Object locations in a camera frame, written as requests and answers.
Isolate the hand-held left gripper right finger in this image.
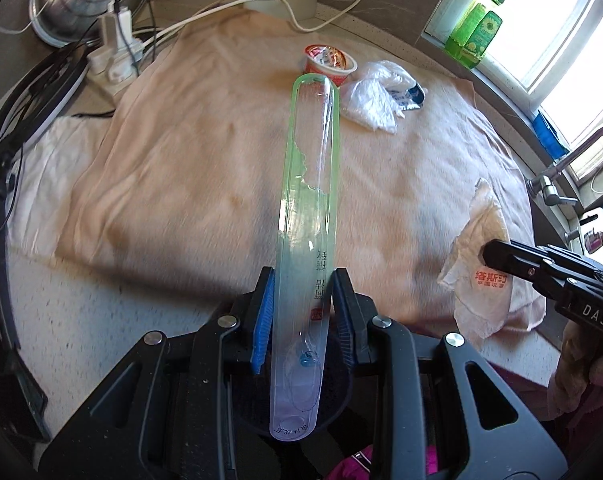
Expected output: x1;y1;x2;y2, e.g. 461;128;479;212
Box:
331;267;567;480

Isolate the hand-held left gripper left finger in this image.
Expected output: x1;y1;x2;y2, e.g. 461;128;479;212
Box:
38;266;277;480

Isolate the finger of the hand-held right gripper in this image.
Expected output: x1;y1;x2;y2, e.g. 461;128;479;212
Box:
541;245;603;286
483;240;569;308

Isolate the beige paper wrapper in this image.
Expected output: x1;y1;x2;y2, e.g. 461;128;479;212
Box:
437;177;515;338

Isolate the clear green-edged toothbrush case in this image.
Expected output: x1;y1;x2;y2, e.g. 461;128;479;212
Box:
270;72;339;445

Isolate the white plastic bag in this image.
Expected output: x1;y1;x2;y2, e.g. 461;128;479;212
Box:
340;60;429;135

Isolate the red white yogurt cup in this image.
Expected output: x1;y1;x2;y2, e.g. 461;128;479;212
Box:
301;44;358;88

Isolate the person's right hand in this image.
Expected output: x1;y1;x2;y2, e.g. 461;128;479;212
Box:
549;320;603;431

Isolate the steel kitchen faucet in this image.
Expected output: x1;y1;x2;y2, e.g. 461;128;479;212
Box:
526;125;603;241

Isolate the blue plastic container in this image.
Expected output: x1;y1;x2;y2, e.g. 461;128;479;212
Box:
531;110;567;156

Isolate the beige towel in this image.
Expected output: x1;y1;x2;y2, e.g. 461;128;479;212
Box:
56;7;547;333

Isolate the pink garment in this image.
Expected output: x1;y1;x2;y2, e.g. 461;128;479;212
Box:
329;442;439;480

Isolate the green dish soap bottle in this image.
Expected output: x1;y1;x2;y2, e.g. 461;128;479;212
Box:
444;0;503;68

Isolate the white cloth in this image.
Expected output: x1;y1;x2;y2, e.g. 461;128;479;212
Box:
6;117;122;256

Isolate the white charger plug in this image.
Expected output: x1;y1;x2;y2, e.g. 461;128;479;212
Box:
101;7;133;56

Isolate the steel pot lid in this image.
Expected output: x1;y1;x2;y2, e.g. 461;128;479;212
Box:
28;0;159;48

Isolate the white window frame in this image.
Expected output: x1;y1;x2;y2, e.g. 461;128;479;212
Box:
421;0;603;181

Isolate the thick white power cable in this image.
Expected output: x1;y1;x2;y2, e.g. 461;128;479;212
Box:
141;0;377;48

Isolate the black ring light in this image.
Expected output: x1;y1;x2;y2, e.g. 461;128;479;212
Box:
0;47;89;441

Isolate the thin white charging cable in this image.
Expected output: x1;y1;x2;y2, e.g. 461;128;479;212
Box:
0;0;117;36

